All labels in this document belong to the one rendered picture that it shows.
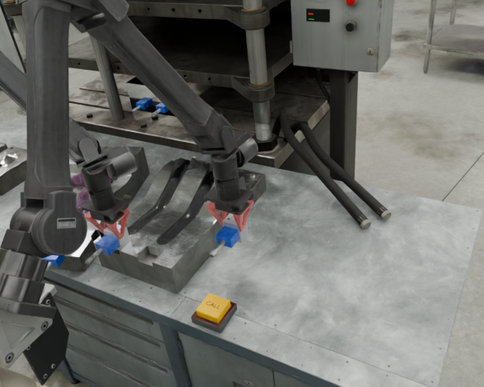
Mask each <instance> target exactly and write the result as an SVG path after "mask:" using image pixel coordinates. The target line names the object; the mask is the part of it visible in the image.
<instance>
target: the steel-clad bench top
mask: <svg viewBox="0 0 484 387"><path fill-rule="evenodd" d="M87 132H88V133H89V134H91V135H92V136H93V137H94V138H95V140H97V141H98V142H99V144H100V146H110V147H123V146H125V147H143V148H144V153H145V157H146V160H147V163H148V169H149V172H150V174H149V175H148V177H147V179H146V180H145V182H144V183H143V184H142V186H141V188H140V189H139V191H138V192H137V193H136V195H135V196H134V198H133V200H132V201H131V202H130V204H129V206H128V208H127V209H129V210H130V211H132V210H133V209H134V208H135V207H136V206H137V205H138V204H140V203H141V201H142V200H143V199H144V198H145V196H146V195H147V193H148V191H149V189H150V188H151V185H152V184H153V182H154V179H155V177H156V176H157V174H158V172H159V171H160V170H161V168H162V167H163V166H164V165H165V164H167V163H169V162H170V161H171V160H174V161H175V160H176V159H179V158H184V159H185V160H191V158H192V157H195V159H196V160H201V161H205V162H209V163H211V155H209V154H201V153H198V152H194V151H190V150H183V149H179V148H175V147H168V146H164V145H160V144H152V143H148V142H144V141H137V140H133V139H129V138H125V137H118V136H114V135H110V134H103V133H98V132H94V131H87ZM0 142H1V143H4V144H7V147H8V148H9V147H11V146H15V147H20V148H24V149H27V118H25V117H17V118H15V119H13V120H11V121H9V122H8V123H6V124H3V125H2V126H0ZM238 169H242V170H248V171H253V172H257V173H261V174H265V178H266V188H267V189H266V190H265V192H264V193H263V194H262V195H261V196H260V198H259V199H258V200H257V201H256V203H255V204H254V205H253V206H252V208H251V210H250V212H249V214H248V217H247V227H248V236H247V238H246V239H245V240H244V241H243V242H242V243H238V242H236V243H235V244H234V246H233V247H232V248H230V247H227V246H222V247H221V249H220V250H219V251H218V252H217V253H216V255H215V256H214V257H210V256H209V258H208V259H207V260H206V261H205V262H204V264H203V265H202V266H201V268H200V269H199V270H198V271H197V272H196V273H195V274H194V275H193V276H192V277H191V279H190V280H189V281H188V282H187V284H186V285H185V286H184V287H183V289H182V290H181V291H180V292H179V293H178V294H176V293H172V292H170V291H167V290H165V289H162V288H160V287H157V286H153V285H151V284H149V283H146V282H143V281H140V280H138V279H135V278H132V277H130V276H126V275H124V274H122V273H118V272H116V271H114V270H110V269H108V268H105V267H103V266H102V265H101V262H100V260H99V257H96V258H94V259H93V260H92V261H91V263H90V265H89V266H88V268H87V269H86V270H85V271H84V272H83V271H74V270H55V269H49V270H51V271H53V272H55V273H58V274H61V275H62V276H66V277H68V278H70V279H73V280H76V281H78V282H80V283H83V284H85V285H88V286H91V287H93V288H95V289H99V290H100V291H103V292H105V293H108V294H111V295H112V296H116V297H118V298H120V299H123V300H126V301H128V302H130V303H133V304H135V305H138V306H141V307H143V308H145V309H149V310H150V311H153V312H155V313H158V314H160V315H162V316H166V317H167V318H170V319H173V320H175V321H178V322H180V323H183V324H185V325H187V326H190V327H193V328H195V329H198V330H200V331H202V332H205V333H208V334H210V335H212V336H216V337H217V338H220V339H223V340H225V341H228V342H231V343H233V344H235V345H237V346H240V347H243V348H245V349H248V350H250V351H252V352H255V353H258V354H260V355H262V356H266V357H267V358H270V359H273V360H275V361H278V362H281V363H283V364H285V365H287V366H290V367H293V368H295V369H298V370H300V371H302V372H305V373H308V374H310V375H313V376H316V377H317V378H320V379H323V380H325V381H328V382H331V383H333V384H335V385H338V386H340V387H438V384H439V378H440V375H441V371H442V369H443V363H444V360H445V357H446V351H447V348H448V345H449V339H450V336H451V332H452V330H453V324H454V321H455V318H456V312H457V309H458V305H459V300H460V296H461V293H462V288H463V285H464V282H465V278H466V273H467V269H468V266H469V261H470V257H471V254H472V249H473V246H474V243H475V239H476V234H477V230H478V227H479V221H480V218H481V215H482V210H481V209H477V208H473V207H466V206H462V205H458V204H454V203H447V202H442V201H438V200H432V199H428V198H424V197H417V196H413V195H409V194H404V193H397V192H393V191H389V190H382V189H378V188H374V187H367V186H363V185H361V186H362V187H363V188H364V189H365V190H367V191H368V192H369V193H370V194H371V195H372V196H373V197H375V198H376V199H377V200H378V201H379V202H380V203H381V204H382V205H383V206H384V207H385V208H386V209H387V210H388V211H389V212H390V213H391V217H390V218H389V219H388V220H383V219H382V218H381V217H380V216H379V215H378V214H377V213H376V212H374V211H373V210H372V209H371V208H370V207H369V206H368V205H367V204H366V203H365V202H364V201H362V200H361V199H360V198H359V197H358V196H357V195H356V194H355V193H354V192H353V191H352V190H351V189H350V188H349V187H348V186H347V185H346V184H345V183H344V182H343V181H339V180H334V181H335V182H336V184H337V185H338V186H339V187H340V188H341V189H342V190H343V192H344V193H345V194H346V195H347V196H348V197H349V198H350V199H351V200H352V201H353V202H354V203H355V205H356V206H357V207H358V208H359V209H360V210H361V212H362V213H363V214H364V215H365V216H366V217H367V219H368V220H369V221H370V222H371V225H370V226H369V227H368V228H366V229H365V230H364V229H363V228H362V227H361V226H360V225H359V224H358V223H357V222H356V221H355V220H354V219H353V218H352V216H351V215H350V214H349V213H348V212H347V211H346V209H345V208H344V207H343V206H342V204H341V203H340V202H339V201H338V200H337V199H336V198H335V196H334V195H332V193H331V192H330V191H329V190H328V189H327V187H326V186H325V185H324V184H323V183H322V181H321V180H320V179H319V178H318V177H317V176H313V175H309V174H302V173H297V172H293V171H289V170H282V169H278V168H274V167H267V166H263V165H259V164H252V163H245V165H244V166H242V167H238ZM24 185H25V181H24V182H22V183H21V184H19V185H18V186H16V187H14V188H13V189H11V190H10V191H9V192H7V193H5V194H4V195H2V196H0V246H1V244H2V241H3V238H4V235H5V232H6V230H7V229H9V224H10V220H11V218H12V215H13V214H14V212H15V211H16V210H17V209H18V208H19V207H20V193H21V192H22V191H24ZM209 293H210V294H213V295H215V296H219V297H221V298H224V299H228V300H230V301H231V302H232V303H236V304H237V311H236V312H235V314H234V315H233V316H232V318H231V319H230V321H229V322H228V324H227V325H226V326H225V327H224V329H223V331H222V332H221V333H219V332H215V331H213V330H211V329H208V328H206V327H203V326H200V325H198V324H196V323H194V322H192V319H191V316H192V315H193V314H194V312H195V311H196V309H197V308H198V306H199V305H200V304H201V303H202V302H203V301H204V299H205V298H206V297H207V295H208V294H209Z"/></svg>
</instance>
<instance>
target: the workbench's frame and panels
mask: <svg viewBox="0 0 484 387"><path fill-rule="evenodd" d="M42 282H43V283H48V284H51V285H54V286H55V288H56V290H57V293H56V294H55V295H53V299H54V301H55V303H56V306H57V307H58V310H59V312H60V314H61V317H62V319H63V320H64V322H65V325H66V327H67V329H68V331H69V336H68V345H67V350H66V355H65V358H64V360H63V361H62V362H61V364H60V365H59V366H58V367H57V369H59V370H61V371H63V373H64V374H65V377H66V379H67V380H68V381H70V382H71V383H72V384H74V385H75V384H78V383H79V382H83V383H85V384H87V385H89V386H91V387H340V386H338V385H335V384H333V383H331V382H328V381H325V380H323V379H320V378H317V377H316V376H313V375H310V374H308V373H305V372H302V371H300V370H298V369H295V368H293V367H290V366H288V365H285V364H283V363H281V362H278V361H275V360H273V359H270V358H267V357H266V356H262V355H260V354H258V353H255V352H252V351H250V350H248V349H245V348H243V347H240V346H237V345H235V344H233V343H231V342H228V341H225V340H223V339H220V338H217V337H216V336H212V335H210V334H208V333H205V332H202V331H200V330H198V329H195V328H193V327H190V326H187V325H185V324H183V323H181V322H178V321H175V320H173V319H170V318H167V317H166V316H162V315H160V314H158V313H155V312H153V311H150V310H149V309H145V308H143V307H141V306H138V305H135V304H133V303H130V302H128V301H126V300H123V299H120V298H118V297H116V296H112V295H111V294H108V293H105V292H103V291H100V290H99V289H95V288H93V287H91V286H88V285H85V284H83V283H80V282H78V281H76V280H73V279H70V278H68V277H66V276H62V275H61V274H58V273H55V272H53V271H51V270H48V271H47V272H46V274H45V275H44V277H43V280H42Z"/></svg>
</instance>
